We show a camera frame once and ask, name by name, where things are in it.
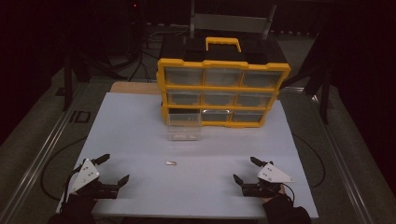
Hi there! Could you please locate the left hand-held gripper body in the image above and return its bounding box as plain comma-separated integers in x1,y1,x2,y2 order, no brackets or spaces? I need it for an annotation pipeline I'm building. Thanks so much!
66,158,121,200

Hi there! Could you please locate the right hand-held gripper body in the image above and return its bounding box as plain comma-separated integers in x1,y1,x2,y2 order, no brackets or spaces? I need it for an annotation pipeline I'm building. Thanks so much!
241,162,295,198

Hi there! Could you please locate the clear plastic drawer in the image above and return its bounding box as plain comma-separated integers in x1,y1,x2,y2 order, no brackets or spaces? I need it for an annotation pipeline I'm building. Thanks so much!
166,113,203,142

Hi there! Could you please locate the yellow and black organizer case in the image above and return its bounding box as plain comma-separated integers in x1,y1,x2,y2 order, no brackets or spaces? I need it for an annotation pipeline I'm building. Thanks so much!
156,36,291,129

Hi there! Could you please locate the person's right hand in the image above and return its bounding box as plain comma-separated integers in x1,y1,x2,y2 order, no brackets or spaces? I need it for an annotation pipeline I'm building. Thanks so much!
262,184,287,204

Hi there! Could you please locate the person's left hand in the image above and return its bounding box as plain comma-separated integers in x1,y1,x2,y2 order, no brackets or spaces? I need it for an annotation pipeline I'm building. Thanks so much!
70,189,98,203

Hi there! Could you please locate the set of clear organizer drawers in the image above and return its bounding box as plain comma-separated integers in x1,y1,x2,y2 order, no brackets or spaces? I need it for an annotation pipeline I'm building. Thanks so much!
163,66,284,124

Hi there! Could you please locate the wooden board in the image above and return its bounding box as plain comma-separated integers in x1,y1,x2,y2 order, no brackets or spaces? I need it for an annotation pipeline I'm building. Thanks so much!
109,80,163,95

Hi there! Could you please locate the black stand leg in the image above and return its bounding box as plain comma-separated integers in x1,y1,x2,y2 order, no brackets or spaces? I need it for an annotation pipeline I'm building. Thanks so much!
279,27,332,125
63,50,75,112

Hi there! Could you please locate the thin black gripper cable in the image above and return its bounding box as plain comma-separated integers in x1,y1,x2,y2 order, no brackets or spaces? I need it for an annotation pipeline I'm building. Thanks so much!
279,182,296,203
61,167,82,214

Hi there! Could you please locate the aluminium rail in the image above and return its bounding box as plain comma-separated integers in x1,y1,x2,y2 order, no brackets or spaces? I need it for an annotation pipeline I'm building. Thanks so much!
0,83,90,224
281,86,396,224

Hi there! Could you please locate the grey metal frame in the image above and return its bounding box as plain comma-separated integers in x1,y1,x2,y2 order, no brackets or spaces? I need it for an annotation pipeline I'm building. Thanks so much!
189,0,278,40

